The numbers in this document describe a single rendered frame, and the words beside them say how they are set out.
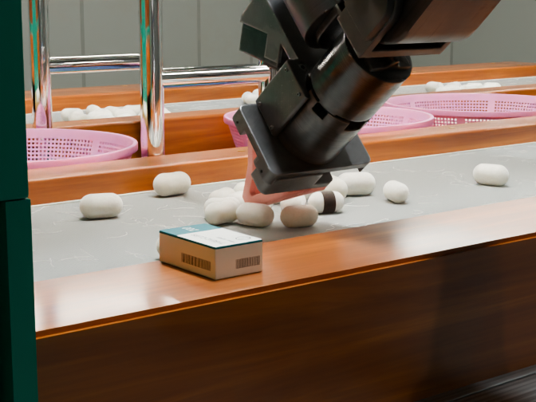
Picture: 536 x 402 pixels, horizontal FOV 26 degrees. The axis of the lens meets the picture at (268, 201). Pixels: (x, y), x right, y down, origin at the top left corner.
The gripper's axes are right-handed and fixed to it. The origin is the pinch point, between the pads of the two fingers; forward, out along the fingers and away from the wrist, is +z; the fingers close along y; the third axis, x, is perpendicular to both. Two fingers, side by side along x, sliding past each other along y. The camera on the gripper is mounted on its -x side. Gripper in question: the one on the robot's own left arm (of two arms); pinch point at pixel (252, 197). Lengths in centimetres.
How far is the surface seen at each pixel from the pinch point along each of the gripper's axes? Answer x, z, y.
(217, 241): 11.9, -17.7, 19.0
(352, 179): -1.6, 2.2, -13.7
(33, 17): -41.1, 26.5, -4.6
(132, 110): -42, 49, -29
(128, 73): -133, 166, -119
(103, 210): -4.3, 6.5, 9.7
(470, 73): -55, 64, -121
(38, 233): -2.8, 6.1, 16.4
